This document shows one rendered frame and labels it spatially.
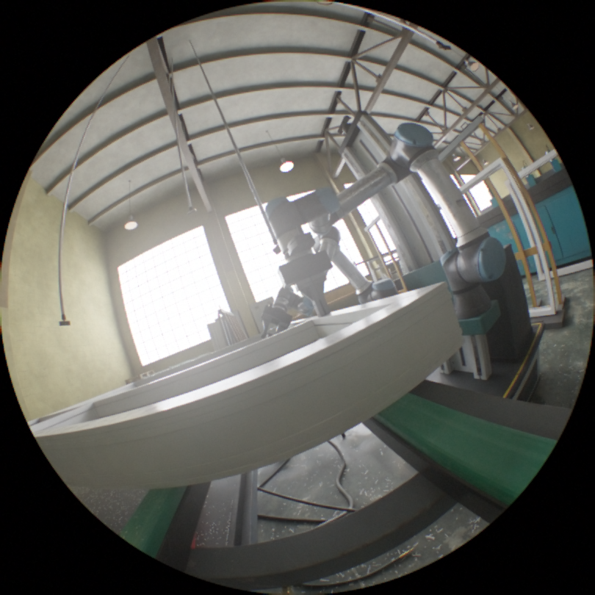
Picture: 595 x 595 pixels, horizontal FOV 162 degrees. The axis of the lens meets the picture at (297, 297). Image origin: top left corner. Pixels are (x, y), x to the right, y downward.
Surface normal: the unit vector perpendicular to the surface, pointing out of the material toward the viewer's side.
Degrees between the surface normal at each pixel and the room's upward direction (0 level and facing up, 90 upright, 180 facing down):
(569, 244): 90
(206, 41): 180
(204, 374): 90
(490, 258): 98
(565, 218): 90
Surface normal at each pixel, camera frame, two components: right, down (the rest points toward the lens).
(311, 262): 0.17, -0.14
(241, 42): 0.39, 0.92
